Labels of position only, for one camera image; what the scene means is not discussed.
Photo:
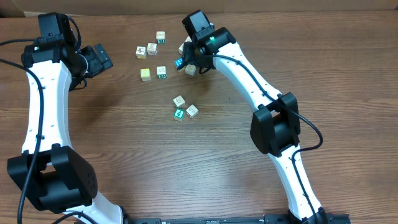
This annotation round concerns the white block plain top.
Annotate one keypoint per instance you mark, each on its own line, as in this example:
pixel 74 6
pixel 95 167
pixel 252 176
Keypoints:
pixel 179 102

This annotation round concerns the block with green R side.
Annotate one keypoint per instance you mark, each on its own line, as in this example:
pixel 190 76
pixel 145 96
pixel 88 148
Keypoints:
pixel 160 37

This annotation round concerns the white block green side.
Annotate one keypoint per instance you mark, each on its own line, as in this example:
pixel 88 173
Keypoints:
pixel 161 72

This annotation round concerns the yellow top wooden block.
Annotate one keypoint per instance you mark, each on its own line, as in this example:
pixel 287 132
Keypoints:
pixel 145 74

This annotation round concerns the white block picture top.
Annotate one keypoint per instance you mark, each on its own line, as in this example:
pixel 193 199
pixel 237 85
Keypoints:
pixel 180 49

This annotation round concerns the white block red letter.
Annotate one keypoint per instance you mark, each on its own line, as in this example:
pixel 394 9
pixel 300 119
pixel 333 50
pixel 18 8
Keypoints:
pixel 152 49

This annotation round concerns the blue letter H block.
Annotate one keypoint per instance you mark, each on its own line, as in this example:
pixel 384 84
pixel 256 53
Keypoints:
pixel 178 64

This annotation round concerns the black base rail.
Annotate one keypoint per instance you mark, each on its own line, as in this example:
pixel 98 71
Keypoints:
pixel 266 219

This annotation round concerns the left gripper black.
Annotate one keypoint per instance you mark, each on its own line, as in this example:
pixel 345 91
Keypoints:
pixel 101 56

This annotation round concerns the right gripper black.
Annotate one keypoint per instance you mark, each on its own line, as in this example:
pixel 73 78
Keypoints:
pixel 189 55

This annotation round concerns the white acorn picture block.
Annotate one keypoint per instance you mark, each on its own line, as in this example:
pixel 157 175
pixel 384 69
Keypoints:
pixel 141 52

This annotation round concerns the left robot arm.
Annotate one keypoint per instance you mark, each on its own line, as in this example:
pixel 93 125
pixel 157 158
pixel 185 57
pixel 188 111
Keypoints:
pixel 49 173

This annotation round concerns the white block blue P side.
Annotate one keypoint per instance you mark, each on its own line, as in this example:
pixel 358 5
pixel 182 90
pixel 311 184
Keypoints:
pixel 190 69

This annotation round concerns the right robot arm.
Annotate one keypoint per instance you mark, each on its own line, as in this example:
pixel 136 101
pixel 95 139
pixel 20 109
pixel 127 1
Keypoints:
pixel 275 125

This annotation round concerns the teal number four block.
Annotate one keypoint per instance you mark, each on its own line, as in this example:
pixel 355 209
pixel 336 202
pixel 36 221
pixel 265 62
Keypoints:
pixel 179 114

